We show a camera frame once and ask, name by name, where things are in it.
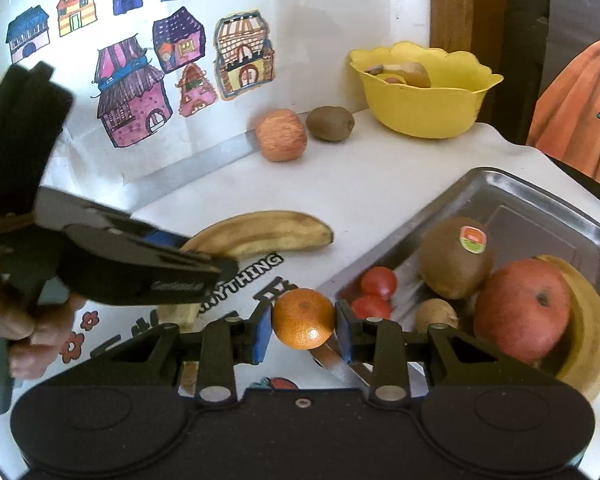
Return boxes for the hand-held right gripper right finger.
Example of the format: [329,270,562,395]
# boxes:
[335,300,576,407]

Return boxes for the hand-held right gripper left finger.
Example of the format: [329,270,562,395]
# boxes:
[30,304,274,408]

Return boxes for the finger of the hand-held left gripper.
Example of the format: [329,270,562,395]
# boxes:
[59,225,239,307]
[35,187,192,252]

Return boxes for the cherry tomato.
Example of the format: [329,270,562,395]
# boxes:
[360,266,399,299]
[351,295,394,320]

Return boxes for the small tangerine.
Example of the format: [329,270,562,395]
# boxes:
[272,288,337,351]

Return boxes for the small brown round fruit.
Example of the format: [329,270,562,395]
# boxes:
[414,298,460,334]

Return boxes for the banana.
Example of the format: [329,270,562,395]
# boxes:
[535,255,600,404]
[157,210,335,333]

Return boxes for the kiwi with sticker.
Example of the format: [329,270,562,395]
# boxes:
[419,217,495,300]

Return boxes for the metal tray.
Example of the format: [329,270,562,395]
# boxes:
[307,167,600,401]

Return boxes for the person's left hand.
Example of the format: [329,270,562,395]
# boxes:
[0,262,87,381]

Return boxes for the pale orange round fruit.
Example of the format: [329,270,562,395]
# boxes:
[254,109,308,163]

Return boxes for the red apple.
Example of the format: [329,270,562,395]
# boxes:
[473,258,572,364]

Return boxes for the yellow plastic bowl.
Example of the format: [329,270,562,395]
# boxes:
[349,42,504,140]

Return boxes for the brown yellow fruit pieces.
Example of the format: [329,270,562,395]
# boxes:
[364,61,432,89]

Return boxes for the house drawings wall poster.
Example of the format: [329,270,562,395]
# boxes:
[0,0,371,186]

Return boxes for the orange blue wall poster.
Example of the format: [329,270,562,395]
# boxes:
[527,35,600,191]

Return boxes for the dark wooden frame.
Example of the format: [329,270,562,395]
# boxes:
[430,0,552,147]

